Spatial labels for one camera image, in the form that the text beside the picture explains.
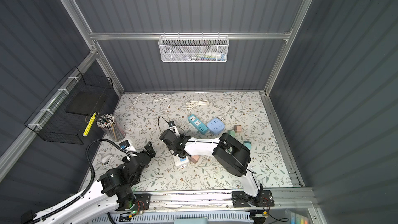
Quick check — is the white multicolour power strip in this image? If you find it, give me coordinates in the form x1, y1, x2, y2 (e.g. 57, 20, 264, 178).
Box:
173, 156, 190, 168

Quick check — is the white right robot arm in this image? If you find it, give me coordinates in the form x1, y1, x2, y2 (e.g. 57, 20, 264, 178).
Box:
160, 130, 263, 198

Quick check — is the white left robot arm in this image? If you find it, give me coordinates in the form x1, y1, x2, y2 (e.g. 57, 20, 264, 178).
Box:
21, 143, 155, 224

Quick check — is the green plug cube right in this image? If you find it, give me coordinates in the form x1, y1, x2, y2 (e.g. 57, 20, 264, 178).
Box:
228, 130, 236, 137

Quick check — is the brown pink plug cube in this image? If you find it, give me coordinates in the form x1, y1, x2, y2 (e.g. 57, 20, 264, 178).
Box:
233, 125, 243, 133

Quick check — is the teal plug cube right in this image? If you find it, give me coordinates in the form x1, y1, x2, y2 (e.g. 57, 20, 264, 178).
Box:
243, 141, 252, 150

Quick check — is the teal power strip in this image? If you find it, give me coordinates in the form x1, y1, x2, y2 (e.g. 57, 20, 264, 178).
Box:
188, 115, 208, 134

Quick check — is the blue square power socket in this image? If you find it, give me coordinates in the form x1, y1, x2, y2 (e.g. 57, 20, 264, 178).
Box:
207, 118, 225, 135

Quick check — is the clear cup of pencils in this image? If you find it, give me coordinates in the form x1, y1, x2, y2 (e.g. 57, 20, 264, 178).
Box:
96, 114, 126, 143

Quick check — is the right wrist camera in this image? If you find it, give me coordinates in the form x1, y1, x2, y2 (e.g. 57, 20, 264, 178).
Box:
167, 120, 180, 136

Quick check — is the coiled white cable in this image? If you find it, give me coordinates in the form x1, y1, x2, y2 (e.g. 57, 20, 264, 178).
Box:
186, 100, 210, 116

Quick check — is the white power strip cable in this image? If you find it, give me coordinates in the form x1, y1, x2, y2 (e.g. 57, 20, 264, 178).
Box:
132, 92, 175, 114

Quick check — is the black wire mesh basket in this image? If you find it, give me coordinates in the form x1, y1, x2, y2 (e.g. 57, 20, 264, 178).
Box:
24, 69, 115, 145

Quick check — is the white wire mesh basket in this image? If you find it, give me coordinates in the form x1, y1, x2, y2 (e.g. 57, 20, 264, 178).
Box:
158, 36, 230, 63

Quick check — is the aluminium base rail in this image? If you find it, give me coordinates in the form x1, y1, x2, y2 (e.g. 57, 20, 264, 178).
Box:
146, 187, 319, 213

